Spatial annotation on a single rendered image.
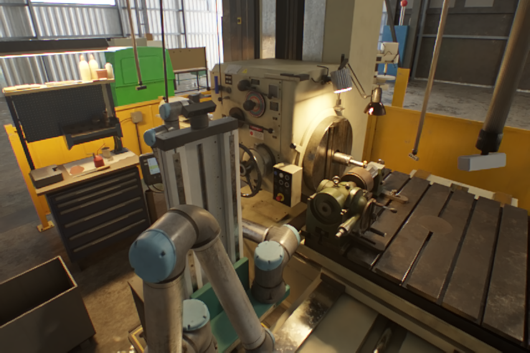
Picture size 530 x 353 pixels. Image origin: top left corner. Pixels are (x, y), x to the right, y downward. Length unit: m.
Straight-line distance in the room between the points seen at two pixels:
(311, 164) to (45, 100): 2.44
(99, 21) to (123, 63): 9.78
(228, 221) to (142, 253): 0.68
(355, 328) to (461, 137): 2.71
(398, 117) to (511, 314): 2.74
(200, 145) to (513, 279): 1.66
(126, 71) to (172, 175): 4.45
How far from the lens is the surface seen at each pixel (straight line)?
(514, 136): 3.85
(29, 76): 14.51
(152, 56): 5.66
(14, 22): 14.37
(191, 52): 10.32
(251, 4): 2.77
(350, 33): 2.19
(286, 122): 1.73
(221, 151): 1.21
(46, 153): 3.97
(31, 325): 2.48
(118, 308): 2.93
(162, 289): 0.83
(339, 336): 1.72
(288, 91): 1.68
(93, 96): 3.27
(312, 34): 2.34
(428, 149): 4.00
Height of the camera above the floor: 2.12
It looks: 24 degrees down
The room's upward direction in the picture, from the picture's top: straight up
